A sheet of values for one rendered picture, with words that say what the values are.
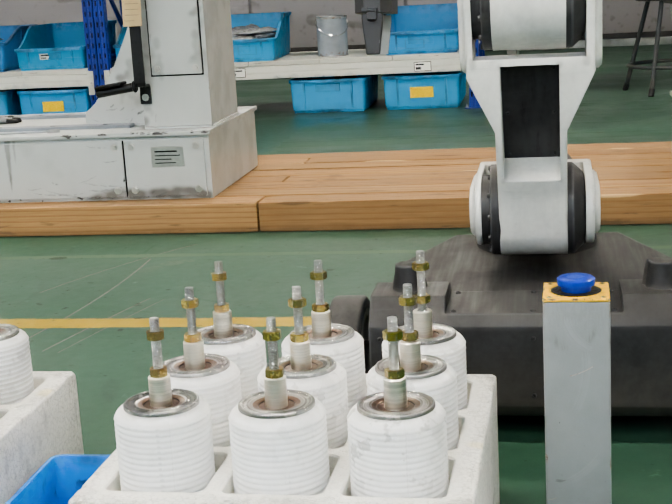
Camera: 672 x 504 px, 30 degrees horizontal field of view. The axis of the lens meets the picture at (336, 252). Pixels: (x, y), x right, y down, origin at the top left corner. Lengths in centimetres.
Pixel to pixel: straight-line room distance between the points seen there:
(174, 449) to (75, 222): 225
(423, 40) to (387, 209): 275
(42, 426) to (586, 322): 66
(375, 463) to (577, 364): 28
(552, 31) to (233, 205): 167
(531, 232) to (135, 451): 88
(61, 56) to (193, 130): 302
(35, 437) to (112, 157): 199
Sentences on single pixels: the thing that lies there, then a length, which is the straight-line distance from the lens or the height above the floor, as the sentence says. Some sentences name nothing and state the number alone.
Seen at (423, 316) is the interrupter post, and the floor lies 28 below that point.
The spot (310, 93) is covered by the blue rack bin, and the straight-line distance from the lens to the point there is 600.
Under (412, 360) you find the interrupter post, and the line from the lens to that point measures 131.
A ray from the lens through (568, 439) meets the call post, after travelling 139.
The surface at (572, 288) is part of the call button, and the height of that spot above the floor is 32.
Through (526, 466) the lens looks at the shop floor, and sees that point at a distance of 173.
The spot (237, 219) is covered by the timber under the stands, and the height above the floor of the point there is 4.
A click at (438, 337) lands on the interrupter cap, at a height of 25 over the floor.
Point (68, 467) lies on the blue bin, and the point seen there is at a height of 11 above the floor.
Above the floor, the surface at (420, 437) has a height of 24.
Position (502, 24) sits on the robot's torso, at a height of 58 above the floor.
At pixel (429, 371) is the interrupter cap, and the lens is 131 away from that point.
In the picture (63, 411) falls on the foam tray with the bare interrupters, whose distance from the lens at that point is 162.
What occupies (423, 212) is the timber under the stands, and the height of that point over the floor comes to 4.
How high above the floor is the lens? 66
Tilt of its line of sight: 13 degrees down
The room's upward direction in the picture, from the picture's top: 3 degrees counter-clockwise
